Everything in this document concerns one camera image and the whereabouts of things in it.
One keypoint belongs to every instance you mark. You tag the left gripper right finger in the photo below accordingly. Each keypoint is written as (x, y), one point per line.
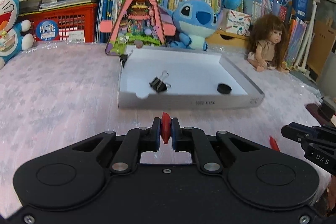
(196, 142)

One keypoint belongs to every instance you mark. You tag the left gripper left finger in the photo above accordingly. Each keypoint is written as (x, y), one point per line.
(132, 145)

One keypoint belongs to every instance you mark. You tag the red small clip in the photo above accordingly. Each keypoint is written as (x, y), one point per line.
(165, 127)

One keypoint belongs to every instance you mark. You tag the red marker cap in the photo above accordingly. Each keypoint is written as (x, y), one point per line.
(273, 144)

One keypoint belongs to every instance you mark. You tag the black binder clip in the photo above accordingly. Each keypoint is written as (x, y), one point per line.
(159, 85)

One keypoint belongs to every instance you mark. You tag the black round puck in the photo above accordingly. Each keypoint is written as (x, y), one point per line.
(223, 88)

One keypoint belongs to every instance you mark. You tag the black phone stand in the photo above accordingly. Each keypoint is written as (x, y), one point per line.
(326, 110)

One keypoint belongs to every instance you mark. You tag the red smartphone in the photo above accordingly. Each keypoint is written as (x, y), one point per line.
(312, 109)

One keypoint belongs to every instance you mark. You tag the shallow white cardboard box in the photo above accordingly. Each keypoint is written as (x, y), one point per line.
(193, 75)

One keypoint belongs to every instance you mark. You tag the white pipe stand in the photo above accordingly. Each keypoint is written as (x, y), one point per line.
(301, 60)

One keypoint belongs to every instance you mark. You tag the black clip on box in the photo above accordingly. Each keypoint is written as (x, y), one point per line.
(124, 57)

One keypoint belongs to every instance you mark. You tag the wooden drawer box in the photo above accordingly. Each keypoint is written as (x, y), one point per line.
(222, 38)

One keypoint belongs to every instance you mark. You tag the brown haired baby doll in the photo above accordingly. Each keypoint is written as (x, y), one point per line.
(268, 44)

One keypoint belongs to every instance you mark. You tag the pink triangular diorama house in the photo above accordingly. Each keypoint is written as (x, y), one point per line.
(139, 23)

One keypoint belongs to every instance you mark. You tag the blue Stitch plush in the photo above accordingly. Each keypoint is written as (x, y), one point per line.
(195, 21)

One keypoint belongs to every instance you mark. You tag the white colourful carton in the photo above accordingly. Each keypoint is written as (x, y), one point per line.
(235, 22)

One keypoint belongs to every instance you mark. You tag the red plastic crate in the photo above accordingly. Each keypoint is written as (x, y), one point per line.
(75, 23)

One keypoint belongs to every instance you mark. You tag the Doraemon plush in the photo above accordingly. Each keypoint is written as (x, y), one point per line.
(14, 36)

